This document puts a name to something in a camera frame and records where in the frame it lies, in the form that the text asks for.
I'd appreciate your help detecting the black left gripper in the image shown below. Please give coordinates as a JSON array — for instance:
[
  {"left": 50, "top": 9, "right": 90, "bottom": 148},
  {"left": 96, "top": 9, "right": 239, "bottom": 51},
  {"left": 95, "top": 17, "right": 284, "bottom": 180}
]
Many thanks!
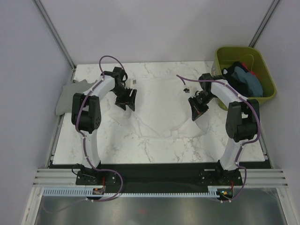
[{"left": 111, "top": 86, "right": 137, "bottom": 112}]

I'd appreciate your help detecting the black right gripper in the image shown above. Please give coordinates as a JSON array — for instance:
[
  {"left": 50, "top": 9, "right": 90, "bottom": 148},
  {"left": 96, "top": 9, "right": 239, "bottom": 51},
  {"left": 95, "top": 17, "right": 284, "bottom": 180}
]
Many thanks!
[{"left": 188, "top": 92, "right": 215, "bottom": 121}]

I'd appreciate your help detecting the white t-shirt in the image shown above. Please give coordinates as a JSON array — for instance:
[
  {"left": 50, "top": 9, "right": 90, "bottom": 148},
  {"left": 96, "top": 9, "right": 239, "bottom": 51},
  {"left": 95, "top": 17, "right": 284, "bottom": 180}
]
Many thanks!
[{"left": 109, "top": 77, "right": 211, "bottom": 139}]

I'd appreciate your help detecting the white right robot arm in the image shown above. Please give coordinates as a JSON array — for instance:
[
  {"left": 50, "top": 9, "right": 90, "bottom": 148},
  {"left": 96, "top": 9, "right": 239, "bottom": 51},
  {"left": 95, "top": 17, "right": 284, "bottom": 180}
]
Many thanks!
[{"left": 188, "top": 73, "right": 261, "bottom": 185}]

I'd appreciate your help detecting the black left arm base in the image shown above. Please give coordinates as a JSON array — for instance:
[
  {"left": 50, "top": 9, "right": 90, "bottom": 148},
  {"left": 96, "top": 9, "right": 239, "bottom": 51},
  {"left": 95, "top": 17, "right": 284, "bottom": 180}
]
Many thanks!
[{"left": 71, "top": 164, "right": 118, "bottom": 186}]

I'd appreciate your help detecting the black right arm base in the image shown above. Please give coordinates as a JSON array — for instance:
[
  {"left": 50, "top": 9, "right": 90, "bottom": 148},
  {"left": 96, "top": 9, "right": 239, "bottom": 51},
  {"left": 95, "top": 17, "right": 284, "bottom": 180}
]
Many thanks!
[{"left": 199, "top": 163, "right": 243, "bottom": 186}]

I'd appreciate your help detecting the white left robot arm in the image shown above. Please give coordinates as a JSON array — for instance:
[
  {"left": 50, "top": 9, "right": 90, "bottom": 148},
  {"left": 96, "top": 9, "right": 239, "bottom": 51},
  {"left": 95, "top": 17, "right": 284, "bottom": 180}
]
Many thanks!
[{"left": 71, "top": 67, "right": 137, "bottom": 184}]

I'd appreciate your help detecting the dark clothes pile in bin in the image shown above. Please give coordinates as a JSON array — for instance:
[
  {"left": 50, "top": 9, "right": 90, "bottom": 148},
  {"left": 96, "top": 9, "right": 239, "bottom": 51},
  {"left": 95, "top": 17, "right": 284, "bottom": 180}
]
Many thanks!
[{"left": 221, "top": 61, "right": 263, "bottom": 97}]

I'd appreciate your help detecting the olive green plastic bin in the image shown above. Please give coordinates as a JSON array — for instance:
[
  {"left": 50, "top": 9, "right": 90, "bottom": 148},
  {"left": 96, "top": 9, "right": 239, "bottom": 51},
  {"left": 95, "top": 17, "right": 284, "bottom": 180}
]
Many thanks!
[{"left": 211, "top": 46, "right": 277, "bottom": 105}]

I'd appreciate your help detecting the grey folded t-shirt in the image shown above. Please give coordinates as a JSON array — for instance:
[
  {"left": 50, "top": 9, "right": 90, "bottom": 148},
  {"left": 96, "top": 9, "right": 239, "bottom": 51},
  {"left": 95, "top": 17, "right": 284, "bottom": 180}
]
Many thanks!
[{"left": 55, "top": 79, "right": 96, "bottom": 116}]

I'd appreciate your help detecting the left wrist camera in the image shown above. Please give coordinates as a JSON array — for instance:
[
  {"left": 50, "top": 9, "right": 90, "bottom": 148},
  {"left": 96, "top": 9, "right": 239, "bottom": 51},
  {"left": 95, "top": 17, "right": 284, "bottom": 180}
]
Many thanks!
[{"left": 125, "top": 79, "right": 137, "bottom": 89}]

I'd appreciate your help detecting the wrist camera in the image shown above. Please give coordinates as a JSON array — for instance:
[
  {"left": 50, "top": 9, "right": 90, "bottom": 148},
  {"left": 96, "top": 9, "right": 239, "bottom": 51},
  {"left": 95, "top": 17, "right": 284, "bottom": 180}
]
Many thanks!
[
  {"left": 125, "top": 79, "right": 137, "bottom": 89},
  {"left": 183, "top": 87, "right": 190, "bottom": 93}
]

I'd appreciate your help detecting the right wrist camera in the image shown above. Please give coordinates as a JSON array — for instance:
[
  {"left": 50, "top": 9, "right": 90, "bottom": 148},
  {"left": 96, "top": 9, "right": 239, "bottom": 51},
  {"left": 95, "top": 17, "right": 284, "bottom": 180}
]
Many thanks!
[{"left": 183, "top": 87, "right": 190, "bottom": 93}]

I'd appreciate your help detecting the aluminium front frame rail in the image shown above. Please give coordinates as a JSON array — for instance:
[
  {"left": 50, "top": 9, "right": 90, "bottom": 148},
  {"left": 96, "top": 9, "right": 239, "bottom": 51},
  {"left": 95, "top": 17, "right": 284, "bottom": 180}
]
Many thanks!
[{"left": 33, "top": 169, "right": 288, "bottom": 188}]

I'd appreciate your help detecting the white slotted cable duct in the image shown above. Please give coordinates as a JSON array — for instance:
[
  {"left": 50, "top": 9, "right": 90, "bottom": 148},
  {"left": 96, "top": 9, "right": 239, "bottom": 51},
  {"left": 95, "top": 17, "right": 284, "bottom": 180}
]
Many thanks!
[{"left": 42, "top": 187, "right": 219, "bottom": 198}]

